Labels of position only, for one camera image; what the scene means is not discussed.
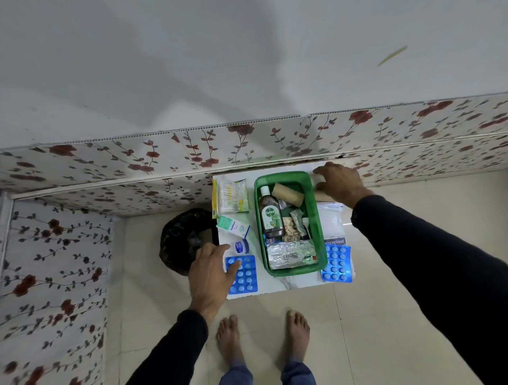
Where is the person's left forearm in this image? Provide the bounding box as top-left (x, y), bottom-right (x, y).
top-left (126, 309), bottom-right (209, 385)

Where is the white table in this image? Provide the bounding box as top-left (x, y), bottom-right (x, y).
top-left (211, 158), bottom-right (356, 301)

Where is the clear plastic packet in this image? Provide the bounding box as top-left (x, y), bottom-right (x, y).
top-left (289, 208), bottom-right (310, 239)

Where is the person's right foot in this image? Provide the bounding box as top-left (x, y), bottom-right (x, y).
top-left (284, 310), bottom-right (311, 362)

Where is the person's right forearm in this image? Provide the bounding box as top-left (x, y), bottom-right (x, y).
top-left (351, 194), bottom-right (508, 385)

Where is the person's foot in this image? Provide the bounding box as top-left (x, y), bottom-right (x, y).
top-left (216, 314), bottom-right (245, 365)
top-left (284, 310), bottom-right (311, 362)

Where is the large silver blister pack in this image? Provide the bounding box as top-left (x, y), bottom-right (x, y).
top-left (266, 239), bottom-right (318, 270)

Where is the green plastic basket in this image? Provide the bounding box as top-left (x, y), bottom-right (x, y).
top-left (253, 171), bottom-right (329, 278)

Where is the person's left trouser leg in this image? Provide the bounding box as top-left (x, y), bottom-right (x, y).
top-left (219, 361), bottom-right (254, 385)

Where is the blue pill blister pack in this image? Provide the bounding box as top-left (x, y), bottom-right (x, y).
top-left (225, 255), bottom-right (259, 295)
top-left (320, 243), bottom-right (353, 283)

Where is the person's right trouser leg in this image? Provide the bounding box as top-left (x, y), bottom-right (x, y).
top-left (280, 359), bottom-right (317, 385)

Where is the black trash bin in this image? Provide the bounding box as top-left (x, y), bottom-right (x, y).
top-left (159, 208), bottom-right (219, 277)

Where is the person's trouser leg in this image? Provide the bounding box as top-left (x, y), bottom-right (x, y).
top-left (219, 361), bottom-right (254, 385)
top-left (280, 359), bottom-right (317, 385)

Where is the teal white small carton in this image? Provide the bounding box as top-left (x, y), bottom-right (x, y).
top-left (216, 215), bottom-right (251, 240)

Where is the yellow cotton swab packet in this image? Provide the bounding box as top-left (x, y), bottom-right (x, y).
top-left (212, 178), bottom-right (250, 219)

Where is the brown antiseptic bottle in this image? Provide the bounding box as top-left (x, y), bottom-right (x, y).
top-left (258, 185), bottom-right (286, 239)

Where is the person's left foot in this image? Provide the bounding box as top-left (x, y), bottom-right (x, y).
top-left (216, 314), bottom-right (245, 365)

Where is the person's left hand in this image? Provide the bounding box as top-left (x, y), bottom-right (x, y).
top-left (187, 242), bottom-right (242, 318)

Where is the person's right hand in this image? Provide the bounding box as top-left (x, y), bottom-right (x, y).
top-left (312, 161), bottom-right (375, 210)

